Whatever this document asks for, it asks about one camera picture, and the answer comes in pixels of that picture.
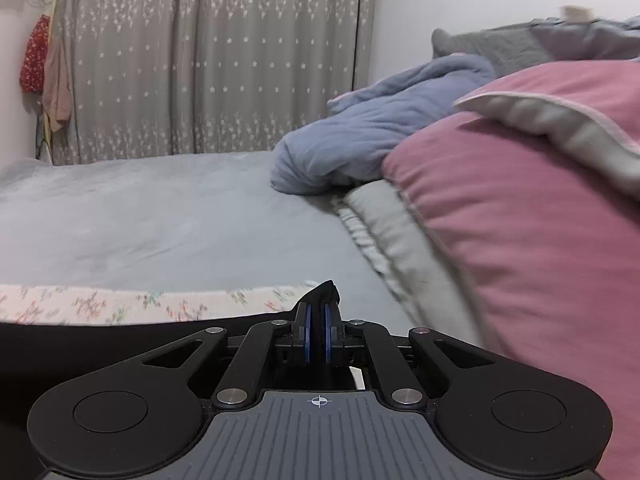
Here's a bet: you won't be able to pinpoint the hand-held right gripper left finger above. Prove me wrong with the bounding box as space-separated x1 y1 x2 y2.
141 303 313 410

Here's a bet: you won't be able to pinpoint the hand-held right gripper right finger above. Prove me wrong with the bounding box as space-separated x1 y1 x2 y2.
324 302 496 408

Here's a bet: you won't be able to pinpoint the black pants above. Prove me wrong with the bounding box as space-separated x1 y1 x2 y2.
0 280 343 480

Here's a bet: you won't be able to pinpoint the grey ruffled quilt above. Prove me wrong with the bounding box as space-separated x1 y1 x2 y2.
332 179 483 348

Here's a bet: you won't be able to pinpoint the floral bed sheet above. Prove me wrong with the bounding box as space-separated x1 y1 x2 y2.
0 282 321 327

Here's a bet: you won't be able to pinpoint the grey bed sheet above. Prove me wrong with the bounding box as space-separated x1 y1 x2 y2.
0 150 426 333

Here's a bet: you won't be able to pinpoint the blue blanket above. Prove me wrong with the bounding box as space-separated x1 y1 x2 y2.
270 52 499 197

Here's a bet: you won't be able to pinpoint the grey star-print curtain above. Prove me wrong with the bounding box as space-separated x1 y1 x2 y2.
50 0 379 167

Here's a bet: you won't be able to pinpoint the yellow hanging item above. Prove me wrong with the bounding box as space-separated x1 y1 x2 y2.
35 114 54 162

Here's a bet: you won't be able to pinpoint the grey pillow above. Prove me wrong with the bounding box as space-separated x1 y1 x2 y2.
431 15 640 79

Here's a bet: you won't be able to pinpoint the pink hanging garment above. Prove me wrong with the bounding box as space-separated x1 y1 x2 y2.
41 35 76 134

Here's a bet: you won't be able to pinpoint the red dotted hanging garment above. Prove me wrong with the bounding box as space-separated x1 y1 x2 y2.
19 14 52 94

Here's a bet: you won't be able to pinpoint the small beige object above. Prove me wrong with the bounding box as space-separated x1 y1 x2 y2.
559 5 592 24

